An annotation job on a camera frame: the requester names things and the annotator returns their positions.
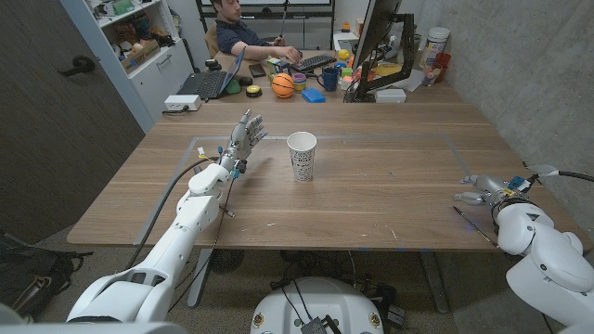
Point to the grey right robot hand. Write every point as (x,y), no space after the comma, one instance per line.
(496,190)

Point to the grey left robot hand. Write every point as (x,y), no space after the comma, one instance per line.
(241,141)

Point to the black reacher grabber stick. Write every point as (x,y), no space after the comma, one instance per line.
(283,18)

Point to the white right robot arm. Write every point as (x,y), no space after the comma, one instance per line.
(547,260)

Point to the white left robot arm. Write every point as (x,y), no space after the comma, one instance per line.
(195,213)

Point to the thin dark pen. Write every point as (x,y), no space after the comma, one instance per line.
(475,226)

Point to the printed white paper cup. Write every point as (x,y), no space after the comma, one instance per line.
(302,158)

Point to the red plastic cup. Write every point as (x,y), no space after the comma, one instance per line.
(443,65)

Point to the yellow button on black base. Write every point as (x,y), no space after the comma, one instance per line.
(254,91)

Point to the green rounded object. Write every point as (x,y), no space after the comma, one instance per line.
(233,87)

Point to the open black laptop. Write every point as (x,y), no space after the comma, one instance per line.
(206,83)

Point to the small orange basketball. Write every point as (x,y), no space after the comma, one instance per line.
(283,86)

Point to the white power outlet box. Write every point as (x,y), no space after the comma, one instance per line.
(182,102)

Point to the black smartphone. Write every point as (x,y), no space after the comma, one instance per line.
(257,70)

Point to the black webcam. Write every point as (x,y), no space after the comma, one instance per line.
(213,65)

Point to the colourful printed box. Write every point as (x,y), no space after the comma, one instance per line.
(277,67)

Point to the stack of colourful cups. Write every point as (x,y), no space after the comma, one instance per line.
(300,82)

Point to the flat blue box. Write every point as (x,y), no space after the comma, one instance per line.
(313,95)

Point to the tan chair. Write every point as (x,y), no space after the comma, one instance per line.
(212,42)

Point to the white shelf cabinet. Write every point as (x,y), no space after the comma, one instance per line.
(158,79)

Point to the person in dark polo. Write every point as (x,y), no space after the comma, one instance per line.
(232,34)

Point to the dark blue mug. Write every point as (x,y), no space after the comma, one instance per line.
(330,80)

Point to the black keyboard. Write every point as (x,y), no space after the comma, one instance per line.
(318,61)

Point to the grey table leg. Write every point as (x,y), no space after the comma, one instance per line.
(199,278)
(435,283)

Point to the round black floor fan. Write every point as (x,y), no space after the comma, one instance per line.
(226,260)

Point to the cardboard box on shelf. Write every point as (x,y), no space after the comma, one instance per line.
(141,55)

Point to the small yellow ball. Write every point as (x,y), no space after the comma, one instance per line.
(344,54)

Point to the flat white box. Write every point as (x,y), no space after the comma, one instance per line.
(391,95)

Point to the white canister with label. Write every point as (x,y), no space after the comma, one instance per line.
(435,44)

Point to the yellow plate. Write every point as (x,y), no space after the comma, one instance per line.
(387,69)

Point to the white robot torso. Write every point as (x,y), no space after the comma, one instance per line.
(320,297)

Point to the black computer monitor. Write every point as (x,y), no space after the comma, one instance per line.
(376,28)

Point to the black backpack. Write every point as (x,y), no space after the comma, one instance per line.
(32,273)

